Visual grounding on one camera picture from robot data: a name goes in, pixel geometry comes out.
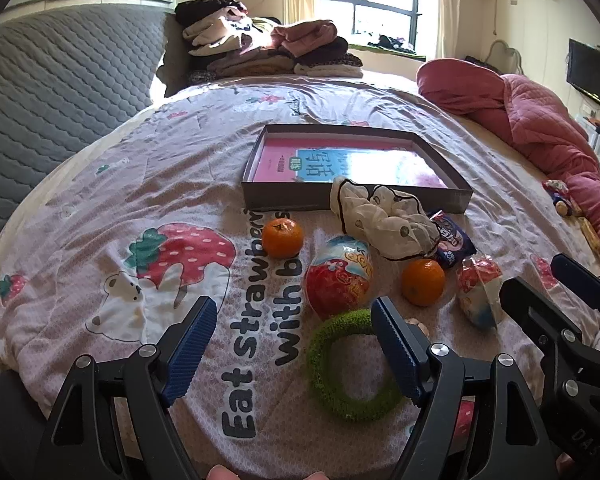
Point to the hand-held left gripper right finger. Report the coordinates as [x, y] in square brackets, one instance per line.
[395, 350]

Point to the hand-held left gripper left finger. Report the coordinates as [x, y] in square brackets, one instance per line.
[190, 350]

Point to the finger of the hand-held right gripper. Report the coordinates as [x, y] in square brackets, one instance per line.
[580, 275]
[530, 305]

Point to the walnut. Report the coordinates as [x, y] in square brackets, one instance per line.
[421, 326]

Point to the white cup snack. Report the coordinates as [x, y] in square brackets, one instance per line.
[477, 295]

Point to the mandarin orange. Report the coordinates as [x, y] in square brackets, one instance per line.
[422, 282]
[282, 237]

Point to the red snack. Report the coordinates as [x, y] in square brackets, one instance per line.
[337, 280]

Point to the blue cookie packet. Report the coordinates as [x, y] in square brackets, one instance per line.
[452, 245]

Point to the white cloth with black trim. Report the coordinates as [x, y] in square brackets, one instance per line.
[380, 225]

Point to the grey cardboard box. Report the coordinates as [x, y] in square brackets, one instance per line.
[290, 197]

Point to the person's left hand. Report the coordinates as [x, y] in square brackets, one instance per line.
[222, 472]

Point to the small colourful toy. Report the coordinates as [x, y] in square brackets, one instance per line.
[560, 197]

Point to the cream under sheet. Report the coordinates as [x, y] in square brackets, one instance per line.
[520, 170]

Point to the pink quilt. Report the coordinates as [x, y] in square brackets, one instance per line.
[530, 115]

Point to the strawberry print bed sheet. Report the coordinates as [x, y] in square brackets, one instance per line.
[130, 185]

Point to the black television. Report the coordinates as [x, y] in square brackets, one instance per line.
[592, 72]

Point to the dark clothes on windowsill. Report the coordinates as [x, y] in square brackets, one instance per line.
[392, 42]

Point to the grey quilted headboard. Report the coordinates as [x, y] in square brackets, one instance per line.
[55, 85]

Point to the green windowsill mat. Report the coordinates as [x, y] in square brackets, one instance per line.
[360, 49]

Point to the pile of folded clothes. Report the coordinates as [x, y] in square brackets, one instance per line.
[260, 45]

